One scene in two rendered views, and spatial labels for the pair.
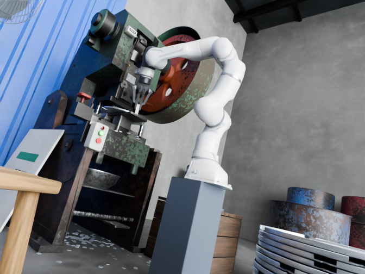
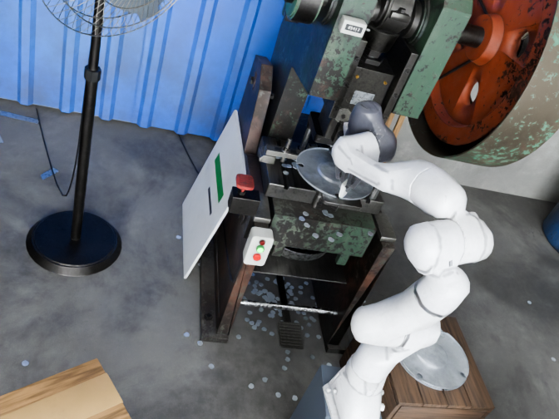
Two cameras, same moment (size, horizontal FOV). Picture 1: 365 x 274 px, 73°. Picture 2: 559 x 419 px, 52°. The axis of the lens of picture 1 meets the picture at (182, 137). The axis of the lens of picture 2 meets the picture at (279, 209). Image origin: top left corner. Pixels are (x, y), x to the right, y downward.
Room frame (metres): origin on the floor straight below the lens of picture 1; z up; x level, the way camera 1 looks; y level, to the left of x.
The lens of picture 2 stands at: (-0.05, -0.29, 1.87)
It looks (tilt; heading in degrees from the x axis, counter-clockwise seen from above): 37 degrees down; 28
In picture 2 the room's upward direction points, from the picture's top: 21 degrees clockwise
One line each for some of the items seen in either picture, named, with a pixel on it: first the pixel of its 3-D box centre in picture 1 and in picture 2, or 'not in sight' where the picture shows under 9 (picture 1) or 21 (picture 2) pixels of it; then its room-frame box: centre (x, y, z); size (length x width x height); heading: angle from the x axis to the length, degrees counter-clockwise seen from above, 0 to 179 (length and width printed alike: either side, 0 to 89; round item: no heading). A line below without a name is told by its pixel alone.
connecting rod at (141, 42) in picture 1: (132, 55); (380, 30); (1.64, 0.50, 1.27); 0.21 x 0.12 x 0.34; 48
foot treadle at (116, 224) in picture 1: (92, 218); (282, 293); (1.55, 0.40, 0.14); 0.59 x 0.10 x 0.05; 48
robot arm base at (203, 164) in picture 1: (208, 168); (361, 392); (1.11, -0.15, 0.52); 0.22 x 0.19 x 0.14; 43
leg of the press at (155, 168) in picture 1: (117, 171); (353, 205); (1.93, 0.43, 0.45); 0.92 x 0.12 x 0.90; 48
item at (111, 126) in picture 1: (107, 131); (319, 174); (1.64, 0.50, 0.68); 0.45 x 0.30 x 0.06; 138
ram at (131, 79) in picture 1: (126, 83); (356, 99); (1.61, 0.47, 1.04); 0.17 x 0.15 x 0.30; 48
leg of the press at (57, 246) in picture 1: (46, 151); (235, 185); (1.54, 0.79, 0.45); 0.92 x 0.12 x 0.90; 48
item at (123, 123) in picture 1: (124, 125); (330, 194); (1.52, 0.37, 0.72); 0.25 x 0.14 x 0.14; 48
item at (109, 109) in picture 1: (123, 116); (334, 172); (1.55, 0.41, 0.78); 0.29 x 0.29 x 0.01
